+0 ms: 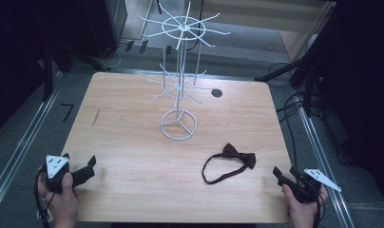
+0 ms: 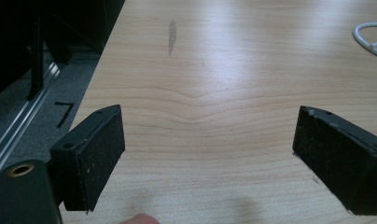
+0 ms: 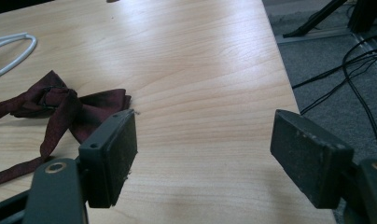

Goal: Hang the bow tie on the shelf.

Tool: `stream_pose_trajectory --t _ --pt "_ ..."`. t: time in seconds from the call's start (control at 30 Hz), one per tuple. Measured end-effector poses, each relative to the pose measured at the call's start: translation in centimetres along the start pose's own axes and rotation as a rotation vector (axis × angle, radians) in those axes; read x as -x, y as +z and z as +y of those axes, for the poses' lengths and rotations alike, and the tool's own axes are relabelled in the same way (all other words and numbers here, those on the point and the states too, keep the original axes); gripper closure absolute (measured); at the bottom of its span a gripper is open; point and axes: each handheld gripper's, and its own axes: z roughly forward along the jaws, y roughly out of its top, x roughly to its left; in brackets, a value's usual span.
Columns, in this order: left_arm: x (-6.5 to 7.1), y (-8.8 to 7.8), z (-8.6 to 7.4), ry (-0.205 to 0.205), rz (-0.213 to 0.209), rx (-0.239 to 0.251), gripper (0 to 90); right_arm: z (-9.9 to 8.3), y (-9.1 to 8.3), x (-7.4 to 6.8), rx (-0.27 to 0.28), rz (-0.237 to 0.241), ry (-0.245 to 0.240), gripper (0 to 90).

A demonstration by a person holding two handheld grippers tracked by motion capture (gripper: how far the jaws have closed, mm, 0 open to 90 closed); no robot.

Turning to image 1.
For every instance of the dark cabinet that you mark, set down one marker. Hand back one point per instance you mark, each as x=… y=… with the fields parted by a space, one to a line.
x=106 y=25

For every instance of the dark maroon bow tie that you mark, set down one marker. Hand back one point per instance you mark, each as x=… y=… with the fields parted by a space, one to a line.
x=240 y=156

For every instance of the black metal stand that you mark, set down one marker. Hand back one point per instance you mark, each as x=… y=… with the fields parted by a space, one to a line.
x=307 y=72
x=47 y=72

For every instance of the person's left hand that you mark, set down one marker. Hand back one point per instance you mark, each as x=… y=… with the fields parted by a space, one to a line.
x=64 y=205

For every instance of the black table grommet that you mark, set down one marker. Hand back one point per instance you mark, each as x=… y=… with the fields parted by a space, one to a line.
x=216 y=92

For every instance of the metal floor rail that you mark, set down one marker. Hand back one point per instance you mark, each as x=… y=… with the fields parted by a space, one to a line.
x=19 y=152
x=326 y=164

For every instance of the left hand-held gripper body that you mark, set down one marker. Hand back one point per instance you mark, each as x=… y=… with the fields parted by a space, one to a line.
x=55 y=166

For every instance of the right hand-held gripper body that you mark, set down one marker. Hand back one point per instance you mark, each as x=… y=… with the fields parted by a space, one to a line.
x=307 y=190

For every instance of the person's right hand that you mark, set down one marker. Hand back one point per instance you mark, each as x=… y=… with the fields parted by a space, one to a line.
x=300 y=212

